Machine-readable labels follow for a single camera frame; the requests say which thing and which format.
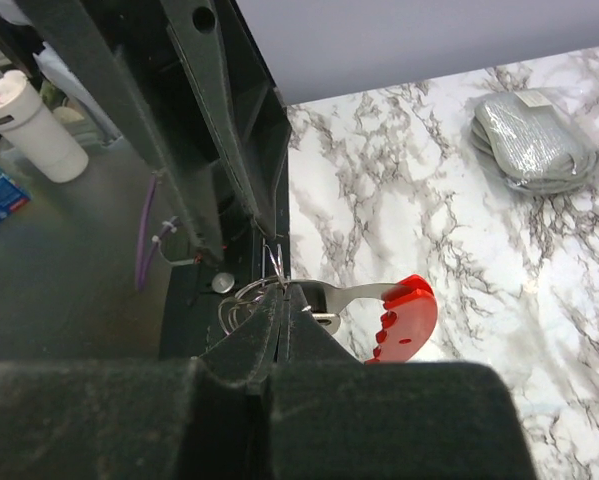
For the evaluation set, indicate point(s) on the steel key organizer red handle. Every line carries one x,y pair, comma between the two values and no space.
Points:
379,310

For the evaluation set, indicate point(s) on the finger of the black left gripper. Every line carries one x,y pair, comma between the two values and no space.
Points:
122,90
238,99

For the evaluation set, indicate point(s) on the silver glitter pouch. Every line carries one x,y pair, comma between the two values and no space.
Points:
533,140

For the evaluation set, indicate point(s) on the white tumbler red cap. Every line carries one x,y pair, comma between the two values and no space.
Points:
30,126

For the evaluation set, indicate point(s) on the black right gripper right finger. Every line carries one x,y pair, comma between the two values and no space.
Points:
330,416

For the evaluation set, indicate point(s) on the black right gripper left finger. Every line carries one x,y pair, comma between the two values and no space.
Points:
178,419

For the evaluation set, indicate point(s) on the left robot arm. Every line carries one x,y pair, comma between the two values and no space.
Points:
185,84

